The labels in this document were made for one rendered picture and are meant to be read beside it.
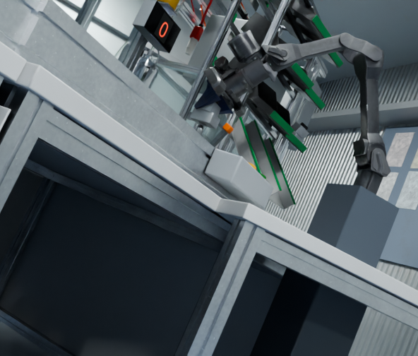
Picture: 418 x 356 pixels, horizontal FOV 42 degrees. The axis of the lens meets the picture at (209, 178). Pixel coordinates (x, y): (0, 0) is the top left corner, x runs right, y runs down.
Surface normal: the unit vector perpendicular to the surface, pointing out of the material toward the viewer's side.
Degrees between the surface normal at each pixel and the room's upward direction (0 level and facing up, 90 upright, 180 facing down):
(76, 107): 90
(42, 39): 90
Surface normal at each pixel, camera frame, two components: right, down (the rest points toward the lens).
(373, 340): -0.82, -0.43
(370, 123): 0.19, -0.07
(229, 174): -0.41, -0.32
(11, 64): 0.81, 0.29
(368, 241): 0.40, 0.04
